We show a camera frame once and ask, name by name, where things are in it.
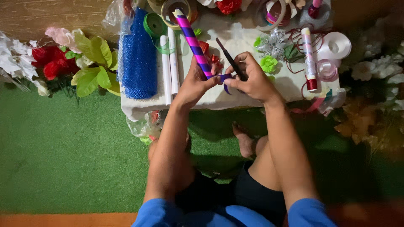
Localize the person's blue shirt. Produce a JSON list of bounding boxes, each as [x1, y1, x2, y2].
[[131, 198, 339, 227]]

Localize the person's black shorts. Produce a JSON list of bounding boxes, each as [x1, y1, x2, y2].
[[174, 160, 287, 225]]

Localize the red foil bow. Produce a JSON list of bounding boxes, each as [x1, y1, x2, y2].
[[198, 40, 224, 72]]

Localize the purple ribbon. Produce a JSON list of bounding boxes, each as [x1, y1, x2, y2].
[[218, 74, 235, 95]]

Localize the white paper tube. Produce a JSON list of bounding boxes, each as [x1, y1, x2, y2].
[[159, 35, 174, 106], [167, 27, 181, 95]]

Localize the heap of yellow artificial flowers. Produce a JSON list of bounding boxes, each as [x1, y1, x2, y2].
[[334, 97, 404, 160]]

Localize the red fabric flower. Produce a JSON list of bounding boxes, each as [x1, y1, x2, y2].
[[216, 0, 243, 15]]

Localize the red artificial flowers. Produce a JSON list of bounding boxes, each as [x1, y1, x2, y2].
[[31, 46, 80, 81]]

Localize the pink ribbon strip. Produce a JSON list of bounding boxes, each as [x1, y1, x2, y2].
[[290, 97, 326, 114]]

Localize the person's foot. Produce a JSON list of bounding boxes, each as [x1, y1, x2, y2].
[[232, 121, 255, 158]]

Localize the person's right hand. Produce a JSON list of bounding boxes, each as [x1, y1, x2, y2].
[[223, 51, 283, 106]]

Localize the silver star ornament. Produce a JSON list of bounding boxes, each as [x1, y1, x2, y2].
[[257, 28, 288, 59]]

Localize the green artificial grass mat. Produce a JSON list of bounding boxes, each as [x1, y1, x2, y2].
[[0, 81, 404, 215]]

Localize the black scissors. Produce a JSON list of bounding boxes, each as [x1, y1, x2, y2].
[[215, 37, 250, 83]]

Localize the dark green artificial leaf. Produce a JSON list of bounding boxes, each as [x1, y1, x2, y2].
[[284, 44, 306, 62]]

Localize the pink sheer ribbon roll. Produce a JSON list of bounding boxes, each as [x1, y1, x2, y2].
[[316, 59, 339, 82]]

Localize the person's left hand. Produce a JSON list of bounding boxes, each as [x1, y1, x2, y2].
[[175, 56, 223, 110]]

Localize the dark red cord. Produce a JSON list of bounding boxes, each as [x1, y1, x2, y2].
[[283, 26, 326, 75]]

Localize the light green artificial leaves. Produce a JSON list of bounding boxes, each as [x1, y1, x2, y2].
[[71, 30, 121, 98]]

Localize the green ribbon roll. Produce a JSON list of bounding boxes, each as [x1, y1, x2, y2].
[[143, 13, 177, 55]]

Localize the pale ribbon wrapped tube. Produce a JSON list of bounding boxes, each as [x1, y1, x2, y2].
[[300, 27, 318, 92]]

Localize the bunch of white artificial flowers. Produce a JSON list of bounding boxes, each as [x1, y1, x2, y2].
[[0, 31, 52, 97]]

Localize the white ribbon roll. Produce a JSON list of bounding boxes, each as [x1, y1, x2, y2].
[[317, 32, 352, 61]]

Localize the pink capped bottle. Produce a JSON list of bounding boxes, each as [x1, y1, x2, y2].
[[307, 0, 323, 19]]

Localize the white cloth covered table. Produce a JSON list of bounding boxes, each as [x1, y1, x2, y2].
[[120, 9, 342, 122]]

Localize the pink artificial flower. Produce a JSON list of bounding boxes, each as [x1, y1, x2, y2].
[[44, 27, 83, 54]]

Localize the tape roll with pink ribbon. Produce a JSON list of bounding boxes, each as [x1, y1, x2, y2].
[[255, 0, 298, 32]]

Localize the heap of white artificial flowers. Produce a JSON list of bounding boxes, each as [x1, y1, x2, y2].
[[350, 14, 404, 111]]

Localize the pink purple striped tube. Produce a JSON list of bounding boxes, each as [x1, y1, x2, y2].
[[172, 8, 233, 81]]

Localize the light green paper flower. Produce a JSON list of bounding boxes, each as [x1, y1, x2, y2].
[[259, 55, 278, 74]]

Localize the clear plastic bag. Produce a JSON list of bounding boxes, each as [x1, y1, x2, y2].
[[101, 0, 137, 35], [126, 110, 165, 146]]

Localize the blue glitter mesh roll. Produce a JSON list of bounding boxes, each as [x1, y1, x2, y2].
[[117, 8, 158, 100]]

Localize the clear tape roll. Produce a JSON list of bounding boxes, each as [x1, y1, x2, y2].
[[161, 0, 193, 31]]

